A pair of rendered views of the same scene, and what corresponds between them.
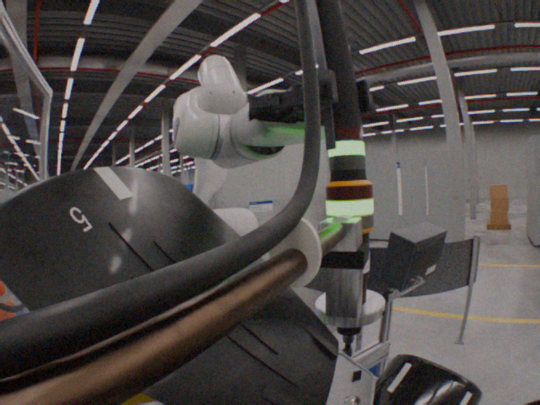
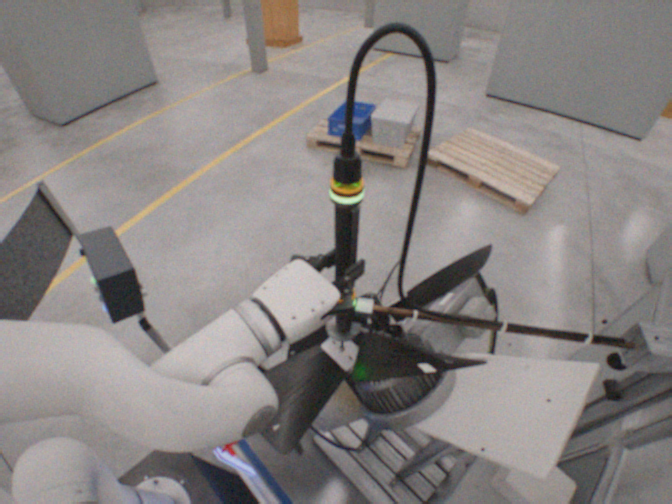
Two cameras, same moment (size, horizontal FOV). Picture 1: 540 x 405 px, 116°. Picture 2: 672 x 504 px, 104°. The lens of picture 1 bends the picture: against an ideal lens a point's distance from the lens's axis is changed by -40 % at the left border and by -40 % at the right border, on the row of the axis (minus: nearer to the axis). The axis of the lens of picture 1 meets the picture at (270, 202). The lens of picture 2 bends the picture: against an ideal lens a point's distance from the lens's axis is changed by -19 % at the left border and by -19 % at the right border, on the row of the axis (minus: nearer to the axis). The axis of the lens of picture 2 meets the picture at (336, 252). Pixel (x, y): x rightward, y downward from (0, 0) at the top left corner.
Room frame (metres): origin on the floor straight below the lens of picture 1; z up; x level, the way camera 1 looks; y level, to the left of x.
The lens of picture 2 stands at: (0.35, 0.25, 1.90)
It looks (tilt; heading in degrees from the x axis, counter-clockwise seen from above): 47 degrees down; 254
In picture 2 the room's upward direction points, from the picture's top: straight up
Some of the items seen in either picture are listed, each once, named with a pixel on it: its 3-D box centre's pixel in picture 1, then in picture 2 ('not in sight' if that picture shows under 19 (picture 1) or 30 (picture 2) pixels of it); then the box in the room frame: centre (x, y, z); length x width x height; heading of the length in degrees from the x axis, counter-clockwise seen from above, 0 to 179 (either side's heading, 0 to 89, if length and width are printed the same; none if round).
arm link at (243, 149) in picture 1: (261, 131); (257, 326); (0.40, 0.01, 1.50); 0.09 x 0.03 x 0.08; 118
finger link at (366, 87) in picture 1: (353, 104); (324, 256); (0.27, -0.09, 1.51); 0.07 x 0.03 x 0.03; 28
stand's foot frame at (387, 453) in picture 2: not in sight; (383, 451); (0.03, 0.04, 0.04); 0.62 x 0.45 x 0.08; 117
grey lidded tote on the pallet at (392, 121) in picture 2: not in sight; (394, 123); (-1.23, -2.87, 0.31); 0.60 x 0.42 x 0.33; 52
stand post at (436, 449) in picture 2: not in sight; (427, 454); (-0.03, 0.16, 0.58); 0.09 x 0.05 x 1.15; 27
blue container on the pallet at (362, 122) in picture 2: not in sight; (352, 119); (-0.83, -3.19, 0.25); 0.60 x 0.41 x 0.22; 52
